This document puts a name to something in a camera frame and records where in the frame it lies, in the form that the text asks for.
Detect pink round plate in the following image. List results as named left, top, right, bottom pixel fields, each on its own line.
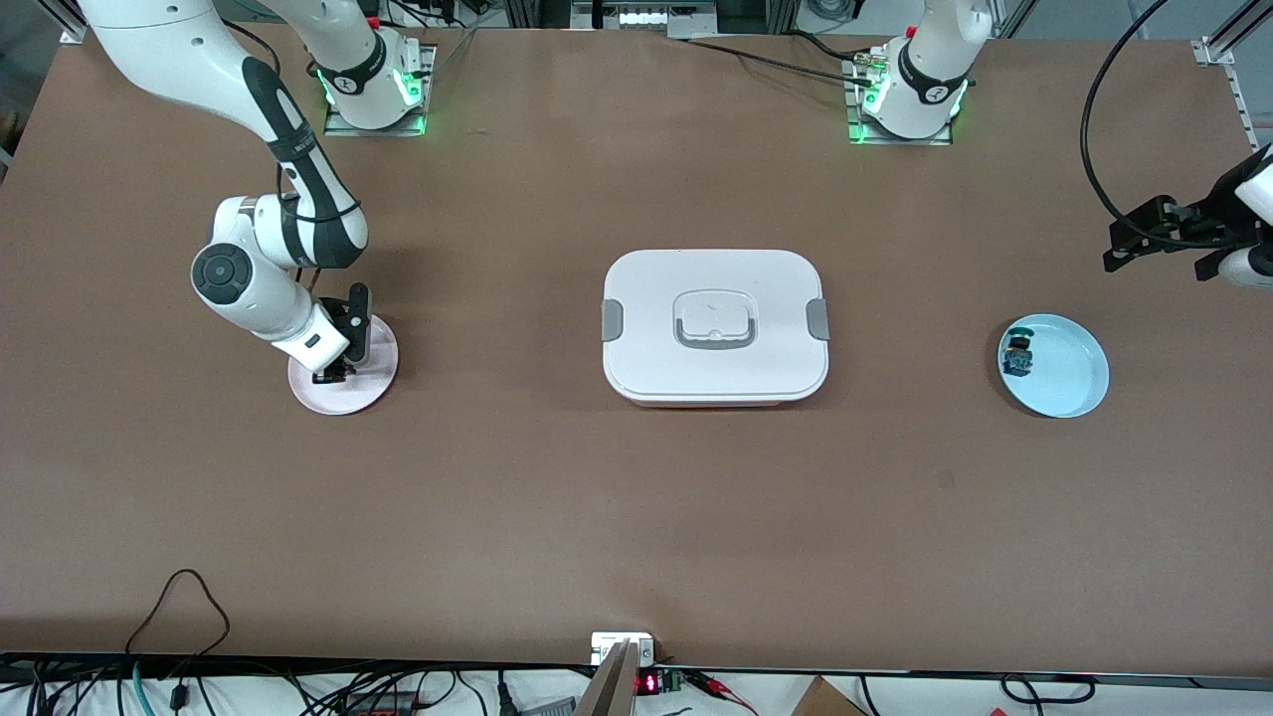
left=287, top=313, right=400, bottom=417

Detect light blue round plate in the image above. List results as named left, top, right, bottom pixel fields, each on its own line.
left=998, top=313, right=1110, bottom=419

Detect white lidded pink storage box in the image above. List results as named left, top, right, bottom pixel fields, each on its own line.
left=602, top=249, right=829, bottom=409

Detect small white electronic box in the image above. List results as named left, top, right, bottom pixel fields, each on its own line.
left=591, top=632, right=655, bottom=665

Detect grey metal bar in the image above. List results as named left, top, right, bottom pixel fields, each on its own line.
left=575, top=641, right=640, bottom=716

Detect power strip with white sockets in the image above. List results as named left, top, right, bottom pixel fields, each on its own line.
left=572, top=0, right=717, bottom=31

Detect red and black probe leads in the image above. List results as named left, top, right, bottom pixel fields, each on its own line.
left=686, top=669, right=759, bottom=716

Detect brown cardboard box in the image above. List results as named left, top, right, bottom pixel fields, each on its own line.
left=791, top=676, right=868, bottom=716

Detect perforated aluminium edge rail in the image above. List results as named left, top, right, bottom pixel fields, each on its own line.
left=1225, top=60, right=1273, bottom=160

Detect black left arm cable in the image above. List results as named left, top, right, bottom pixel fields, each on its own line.
left=1082, top=0, right=1244, bottom=247

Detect aluminium corner post with bracket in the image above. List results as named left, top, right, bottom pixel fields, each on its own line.
left=1191, top=0, right=1273, bottom=66

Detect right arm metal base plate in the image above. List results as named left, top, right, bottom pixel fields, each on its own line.
left=323, top=45, right=437, bottom=137

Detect looped thin black cable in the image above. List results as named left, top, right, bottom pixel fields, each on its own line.
left=124, top=569, right=232, bottom=657

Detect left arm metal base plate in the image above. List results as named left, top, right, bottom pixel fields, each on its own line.
left=845, top=50, right=954, bottom=147

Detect black cable across table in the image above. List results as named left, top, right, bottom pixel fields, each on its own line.
left=686, top=38, right=876, bottom=86

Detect black cable below table edge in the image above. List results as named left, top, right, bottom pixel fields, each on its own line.
left=1000, top=674, right=1097, bottom=705

